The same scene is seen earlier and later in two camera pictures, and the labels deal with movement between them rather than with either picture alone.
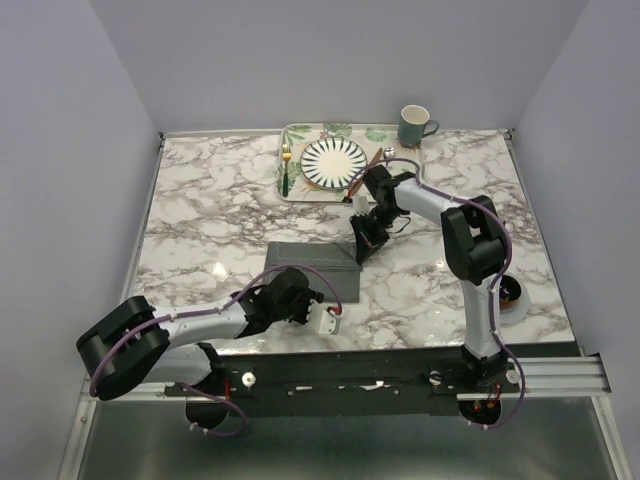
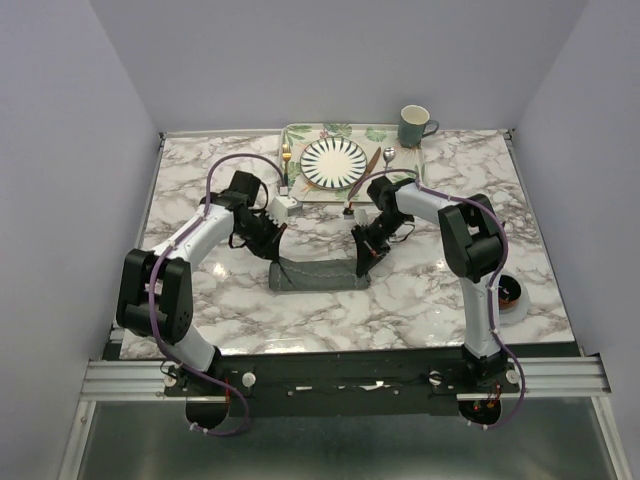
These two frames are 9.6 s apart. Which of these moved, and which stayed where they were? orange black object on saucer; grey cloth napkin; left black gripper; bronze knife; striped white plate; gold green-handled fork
Moved: left black gripper; grey cloth napkin
Stayed: striped white plate; orange black object on saucer; bronze knife; gold green-handled fork
